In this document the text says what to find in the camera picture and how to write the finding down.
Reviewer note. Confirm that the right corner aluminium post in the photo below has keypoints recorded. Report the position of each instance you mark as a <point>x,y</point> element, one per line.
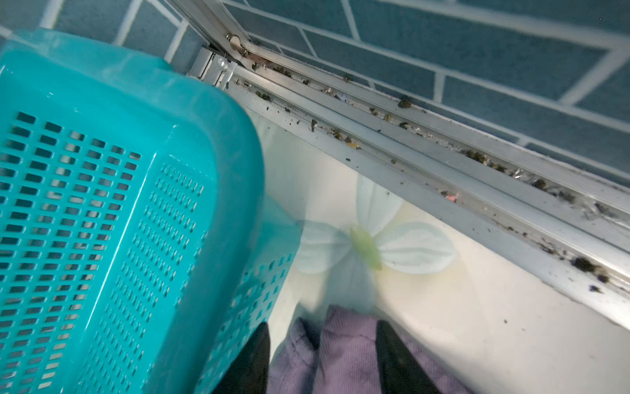
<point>216,24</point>

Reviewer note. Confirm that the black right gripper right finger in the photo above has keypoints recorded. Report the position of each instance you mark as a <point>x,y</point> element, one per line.
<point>398,371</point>

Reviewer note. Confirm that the teal plastic basket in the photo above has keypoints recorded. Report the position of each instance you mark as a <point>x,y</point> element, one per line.
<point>139,250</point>

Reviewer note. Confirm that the purple trousers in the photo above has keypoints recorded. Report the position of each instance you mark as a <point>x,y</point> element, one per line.
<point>341,357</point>

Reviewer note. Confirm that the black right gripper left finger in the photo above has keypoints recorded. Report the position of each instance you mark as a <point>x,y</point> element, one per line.
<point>248,373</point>

